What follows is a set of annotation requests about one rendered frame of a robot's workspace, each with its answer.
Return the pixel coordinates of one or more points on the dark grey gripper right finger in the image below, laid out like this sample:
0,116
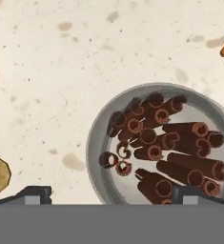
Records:
189,194

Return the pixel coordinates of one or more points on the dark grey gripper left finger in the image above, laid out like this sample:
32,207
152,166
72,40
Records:
34,194

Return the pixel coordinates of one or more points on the grey jar of cinnamon sticks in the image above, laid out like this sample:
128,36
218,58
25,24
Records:
161,143

